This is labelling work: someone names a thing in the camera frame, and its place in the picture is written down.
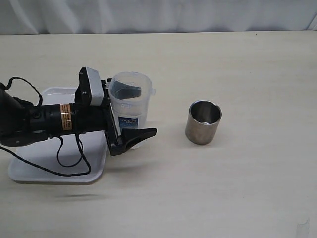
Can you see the clear plastic container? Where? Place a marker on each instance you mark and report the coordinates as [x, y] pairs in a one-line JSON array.
[[131, 113]]

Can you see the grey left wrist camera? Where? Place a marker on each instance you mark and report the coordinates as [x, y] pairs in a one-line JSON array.
[[90, 90]]

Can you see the stainless steel cup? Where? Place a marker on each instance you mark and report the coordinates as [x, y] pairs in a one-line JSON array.
[[202, 123]]

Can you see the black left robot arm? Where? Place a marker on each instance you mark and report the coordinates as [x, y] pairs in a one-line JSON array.
[[22, 123]]

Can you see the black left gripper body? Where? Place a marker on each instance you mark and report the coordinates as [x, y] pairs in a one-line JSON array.
[[117, 144]]

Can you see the white curtain backdrop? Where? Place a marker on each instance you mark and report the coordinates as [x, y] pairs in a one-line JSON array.
[[22, 17]]

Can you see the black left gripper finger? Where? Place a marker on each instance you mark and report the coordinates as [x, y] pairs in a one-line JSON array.
[[131, 137], [125, 91]]

